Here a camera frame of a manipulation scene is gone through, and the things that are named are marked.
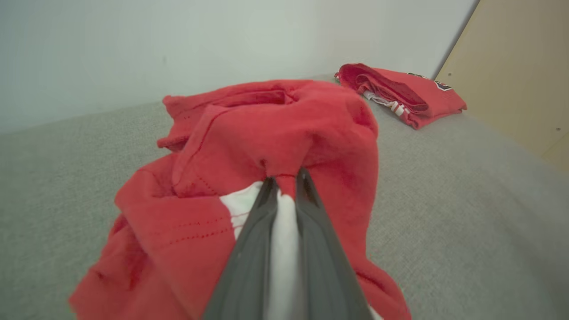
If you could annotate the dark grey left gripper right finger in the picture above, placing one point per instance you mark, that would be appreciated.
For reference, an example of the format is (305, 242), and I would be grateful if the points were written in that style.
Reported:
(324, 266)

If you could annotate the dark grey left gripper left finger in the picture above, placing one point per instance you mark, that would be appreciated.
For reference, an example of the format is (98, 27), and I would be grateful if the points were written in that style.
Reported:
(249, 266)

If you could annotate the red shorts with white stripe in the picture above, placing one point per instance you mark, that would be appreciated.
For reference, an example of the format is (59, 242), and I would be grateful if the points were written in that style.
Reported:
(266, 133)

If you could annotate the red shirt with white sleeves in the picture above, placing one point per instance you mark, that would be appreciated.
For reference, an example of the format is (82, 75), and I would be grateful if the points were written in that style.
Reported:
(422, 95)

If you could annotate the beige wooden panel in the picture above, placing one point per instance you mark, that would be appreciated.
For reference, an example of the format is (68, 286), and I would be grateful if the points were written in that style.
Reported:
(511, 66)

